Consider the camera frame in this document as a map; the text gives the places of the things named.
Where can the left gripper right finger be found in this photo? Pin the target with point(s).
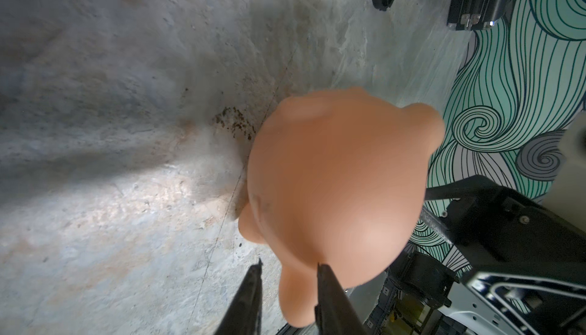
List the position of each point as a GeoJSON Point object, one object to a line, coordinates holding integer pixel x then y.
{"type": "Point", "coordinates": [334, 313]}

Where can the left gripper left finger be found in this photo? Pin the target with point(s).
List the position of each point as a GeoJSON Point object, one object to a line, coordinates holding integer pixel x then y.
{"type": "Point", "coordinates": [244, 315]}

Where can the peach piggy bank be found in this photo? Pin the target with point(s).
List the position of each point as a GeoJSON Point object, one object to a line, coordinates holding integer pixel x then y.
{"type": "Point", "coordinates": [337, 177]}

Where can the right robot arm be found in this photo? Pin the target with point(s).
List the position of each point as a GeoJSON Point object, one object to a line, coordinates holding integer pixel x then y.
{"type": "Point", "coordinates": [517, 265]}

